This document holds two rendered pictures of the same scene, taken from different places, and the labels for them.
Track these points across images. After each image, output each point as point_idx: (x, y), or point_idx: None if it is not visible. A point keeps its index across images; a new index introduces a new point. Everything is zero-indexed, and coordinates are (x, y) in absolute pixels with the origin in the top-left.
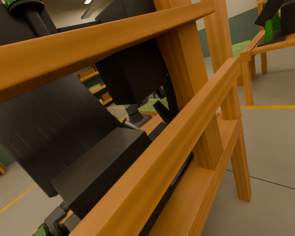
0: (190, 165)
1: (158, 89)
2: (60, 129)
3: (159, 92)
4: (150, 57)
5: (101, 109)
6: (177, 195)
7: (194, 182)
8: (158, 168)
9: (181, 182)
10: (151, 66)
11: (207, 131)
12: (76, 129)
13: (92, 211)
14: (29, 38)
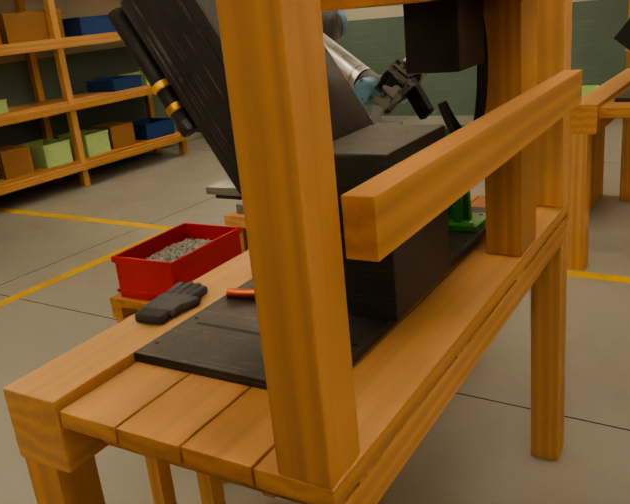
0: (471, 253)
1: (422, 95)
2: None
3: (422, 103)
4: (477, 17)
5: (346, 86)
6: (456, 278)
7: (484, 267)
8: (502, 129)
9: (460, 268)
10: (476, 29)
11: (524, 169)
12: None
13: (455, 132)
14: None
